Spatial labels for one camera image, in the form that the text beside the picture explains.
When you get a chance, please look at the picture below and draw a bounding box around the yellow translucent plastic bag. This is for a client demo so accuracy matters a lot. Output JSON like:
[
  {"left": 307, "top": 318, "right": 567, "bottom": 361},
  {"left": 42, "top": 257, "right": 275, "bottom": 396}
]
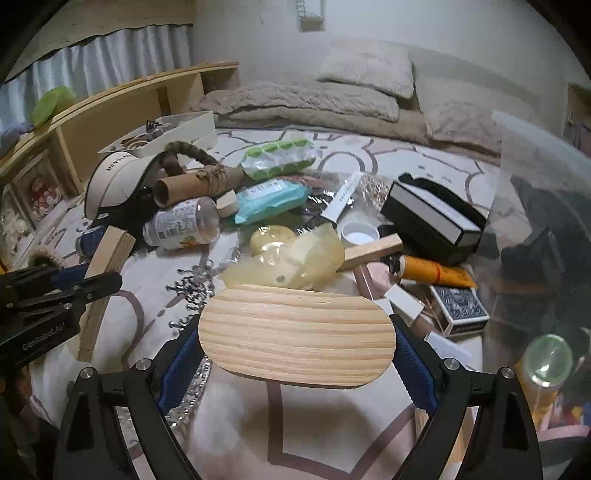
[{"left": 219, "top": 224, "right": 346, "bottom": 290}]

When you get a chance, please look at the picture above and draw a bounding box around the silver sequin chain strip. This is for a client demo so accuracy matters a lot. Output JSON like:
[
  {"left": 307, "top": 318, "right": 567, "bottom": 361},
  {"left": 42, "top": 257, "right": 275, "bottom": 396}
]
[{"left": 115, "top": 264, "right": 219, "bottom": 428}]

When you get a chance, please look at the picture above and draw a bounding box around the blue playing card deck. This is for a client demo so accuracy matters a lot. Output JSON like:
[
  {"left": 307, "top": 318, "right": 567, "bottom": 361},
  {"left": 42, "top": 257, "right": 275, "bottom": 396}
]
[{"left": 429, "top": 285, "right": 490, "bottom": 337}]

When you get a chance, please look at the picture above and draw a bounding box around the fluffy beige pillow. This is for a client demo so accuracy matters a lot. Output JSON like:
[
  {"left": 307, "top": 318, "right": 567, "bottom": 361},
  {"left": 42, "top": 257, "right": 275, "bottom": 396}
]
[
  {"left": 317, "top": 38, "right": 415, "bottom": 100},
  {"left": 424, "top": 100, "right": 502, "bottom": 155}
]

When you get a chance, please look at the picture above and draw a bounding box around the white round jar lid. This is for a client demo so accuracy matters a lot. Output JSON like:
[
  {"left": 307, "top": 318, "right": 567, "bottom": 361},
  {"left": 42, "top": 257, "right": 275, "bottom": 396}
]
[{"left": 341, "top": 222, "right": 380, "bottom": 247}]

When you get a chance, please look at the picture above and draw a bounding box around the glass ball yellow toy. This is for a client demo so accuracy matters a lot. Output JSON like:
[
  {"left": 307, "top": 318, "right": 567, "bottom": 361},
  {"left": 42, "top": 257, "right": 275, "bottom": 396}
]
[{"left": 515, "top": 334, "right": 590, "bottom": 432}]

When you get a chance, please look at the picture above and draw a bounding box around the folded beige blanket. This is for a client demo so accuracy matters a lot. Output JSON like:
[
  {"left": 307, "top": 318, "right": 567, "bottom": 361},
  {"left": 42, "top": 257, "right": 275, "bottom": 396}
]
[{"left": 195, "top": 81, "right": 400, "bottom": 123}]

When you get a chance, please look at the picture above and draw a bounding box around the cardboard tube with twine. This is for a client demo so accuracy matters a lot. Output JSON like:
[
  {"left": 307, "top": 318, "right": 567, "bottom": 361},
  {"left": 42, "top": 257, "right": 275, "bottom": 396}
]
[{"left": 152, "top": 165, "right": 245, "bottom": 208}]

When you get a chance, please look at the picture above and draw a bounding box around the bag of gold clips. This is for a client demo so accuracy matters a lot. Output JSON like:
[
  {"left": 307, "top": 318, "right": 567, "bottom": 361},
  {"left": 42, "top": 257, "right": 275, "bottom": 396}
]
[{"left": 358, "top": 175, "right": 392, "bottom": 208}]

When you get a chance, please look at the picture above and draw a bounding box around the orange hand cream tube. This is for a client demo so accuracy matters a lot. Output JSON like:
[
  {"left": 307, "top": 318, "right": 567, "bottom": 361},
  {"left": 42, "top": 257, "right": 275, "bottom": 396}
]
[{"left": 391, "top": 254, "right": 477, "bottom": 288}]

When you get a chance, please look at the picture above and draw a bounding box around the white box of bracelets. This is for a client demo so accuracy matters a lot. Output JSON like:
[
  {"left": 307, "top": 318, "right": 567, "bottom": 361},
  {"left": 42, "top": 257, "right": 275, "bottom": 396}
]
[{"left": 98, "top": 111, "right": 217, "bottom": 160}]

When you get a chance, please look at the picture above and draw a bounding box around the wooden low shelf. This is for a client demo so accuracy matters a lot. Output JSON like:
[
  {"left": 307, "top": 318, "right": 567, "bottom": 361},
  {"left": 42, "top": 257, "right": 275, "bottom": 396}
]
[{"left": 0, "top": 62, "right": 242, "bottom": 204}]

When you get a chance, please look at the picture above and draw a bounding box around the labelled plastic bottle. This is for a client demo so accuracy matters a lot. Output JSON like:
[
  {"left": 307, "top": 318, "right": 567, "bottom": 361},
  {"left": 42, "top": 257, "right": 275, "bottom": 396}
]
[{"left": 142, "top": 197, "right": 221, "bottom": 250}]

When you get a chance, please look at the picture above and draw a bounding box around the green plush toy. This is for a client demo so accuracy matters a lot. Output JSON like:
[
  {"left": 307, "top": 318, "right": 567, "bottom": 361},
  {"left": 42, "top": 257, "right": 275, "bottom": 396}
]
[{"left": 32, "top": 85, "right": 76, "bottom": 129}]

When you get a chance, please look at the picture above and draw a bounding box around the white sun visor cap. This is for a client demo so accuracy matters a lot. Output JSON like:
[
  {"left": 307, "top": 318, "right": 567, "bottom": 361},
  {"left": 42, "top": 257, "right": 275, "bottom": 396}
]
[{"left": 84, "top": 152, "right": 160, "bottom": 220}]

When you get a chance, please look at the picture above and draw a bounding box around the pale window curtain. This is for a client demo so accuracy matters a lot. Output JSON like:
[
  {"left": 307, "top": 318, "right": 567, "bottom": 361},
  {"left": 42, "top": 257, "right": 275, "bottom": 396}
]
[{"left": 1, "top": 24, "right": 195, "bottom": 130}]

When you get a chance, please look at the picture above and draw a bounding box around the teal wet wipes pack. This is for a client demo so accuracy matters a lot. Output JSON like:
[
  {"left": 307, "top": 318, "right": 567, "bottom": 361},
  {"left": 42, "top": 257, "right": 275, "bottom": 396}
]
[{"left": 233, "top": 179, "right": 311, "bottom": 225}]

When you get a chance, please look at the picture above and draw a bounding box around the white black Chanel box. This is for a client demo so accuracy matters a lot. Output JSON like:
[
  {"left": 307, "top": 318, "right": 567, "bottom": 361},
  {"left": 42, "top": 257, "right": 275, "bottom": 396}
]
[{"left": 381, "top": 179, "right": 486, "bottom": 265}]

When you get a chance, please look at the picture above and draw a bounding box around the fluffy beige pillow right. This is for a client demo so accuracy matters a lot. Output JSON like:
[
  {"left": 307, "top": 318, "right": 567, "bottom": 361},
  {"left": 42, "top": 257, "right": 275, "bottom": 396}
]
[{"left": 424, "top": 100, "right": 502, "bottom": 155}]

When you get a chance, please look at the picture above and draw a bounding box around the small wooden block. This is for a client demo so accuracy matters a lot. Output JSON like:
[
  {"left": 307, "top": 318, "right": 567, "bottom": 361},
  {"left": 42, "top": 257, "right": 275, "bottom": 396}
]
[{"left": 339, "top": 234, "right": 403, "bottom": 271}]

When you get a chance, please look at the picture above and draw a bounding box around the clear plastic storage bin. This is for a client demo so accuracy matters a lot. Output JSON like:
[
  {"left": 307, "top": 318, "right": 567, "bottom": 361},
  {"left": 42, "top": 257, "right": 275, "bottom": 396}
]
[{"left": 475, "top": 112, "right": 590, "bottom": 439}]

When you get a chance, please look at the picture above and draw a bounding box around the long wooden plank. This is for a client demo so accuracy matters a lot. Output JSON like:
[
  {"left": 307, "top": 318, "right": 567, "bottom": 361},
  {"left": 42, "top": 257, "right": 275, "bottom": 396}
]
[{"left": 74, "top": 226, "right": 135, "bottom": 362}]

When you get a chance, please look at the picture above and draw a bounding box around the green dotted snack packet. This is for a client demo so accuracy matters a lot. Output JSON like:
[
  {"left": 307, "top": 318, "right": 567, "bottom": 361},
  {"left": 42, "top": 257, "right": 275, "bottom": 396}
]
[{"left": 240, "top": 139, "right": 322, "bottom": 181}]

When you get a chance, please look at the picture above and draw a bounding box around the fluffy beige pillow left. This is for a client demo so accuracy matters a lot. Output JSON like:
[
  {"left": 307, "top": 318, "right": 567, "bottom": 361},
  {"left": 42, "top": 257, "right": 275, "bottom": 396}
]
[{"left": 317, "top": 38, "right": 415, "bottom": 100}]

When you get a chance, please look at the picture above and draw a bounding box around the brown braided headband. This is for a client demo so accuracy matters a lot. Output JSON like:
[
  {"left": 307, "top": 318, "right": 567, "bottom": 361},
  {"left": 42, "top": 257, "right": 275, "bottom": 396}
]
[{"left": 156, "top": 141, "right": 218, "bottom": 176}]

